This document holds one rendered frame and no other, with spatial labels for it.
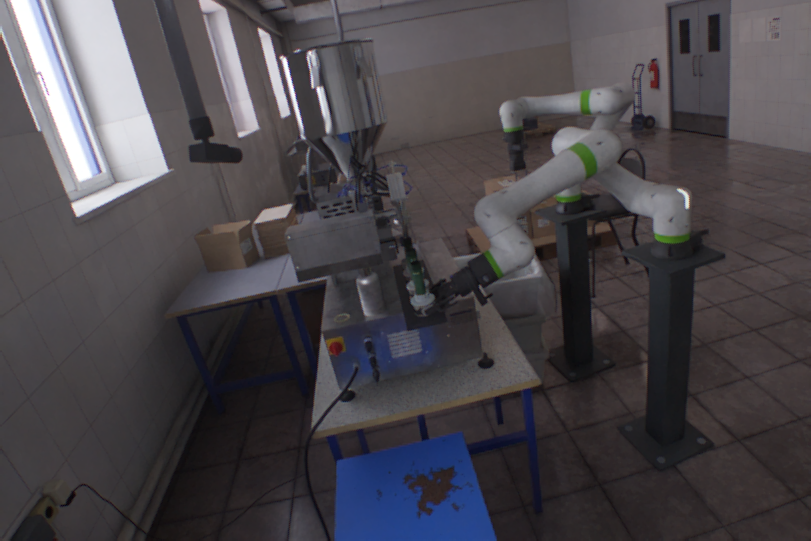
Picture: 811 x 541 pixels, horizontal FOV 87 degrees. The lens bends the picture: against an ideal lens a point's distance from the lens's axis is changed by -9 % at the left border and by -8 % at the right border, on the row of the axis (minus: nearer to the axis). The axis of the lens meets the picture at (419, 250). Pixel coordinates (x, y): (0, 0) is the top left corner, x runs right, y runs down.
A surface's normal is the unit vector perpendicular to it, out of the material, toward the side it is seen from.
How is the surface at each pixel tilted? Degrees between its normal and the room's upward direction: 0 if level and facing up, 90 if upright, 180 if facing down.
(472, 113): 90
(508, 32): 90
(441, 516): 0
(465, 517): 0
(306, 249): 90
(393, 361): 90
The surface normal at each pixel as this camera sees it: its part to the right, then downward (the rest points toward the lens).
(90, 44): 0.14, 0.33
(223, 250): -0.15, 0.38
